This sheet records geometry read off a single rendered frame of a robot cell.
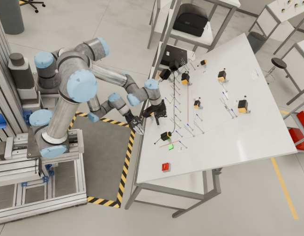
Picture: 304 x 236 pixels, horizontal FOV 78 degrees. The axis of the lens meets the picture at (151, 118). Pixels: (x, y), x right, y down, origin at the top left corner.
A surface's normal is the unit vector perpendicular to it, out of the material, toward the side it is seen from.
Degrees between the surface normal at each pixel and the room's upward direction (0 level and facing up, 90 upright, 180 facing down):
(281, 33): 90
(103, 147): 0
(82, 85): 83
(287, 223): 0
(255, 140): 52
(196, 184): 0
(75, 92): 83
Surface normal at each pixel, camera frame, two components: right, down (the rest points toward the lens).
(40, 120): 0.18, -0.69
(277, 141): -0.61, -0.55
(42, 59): 0.18, -0.52
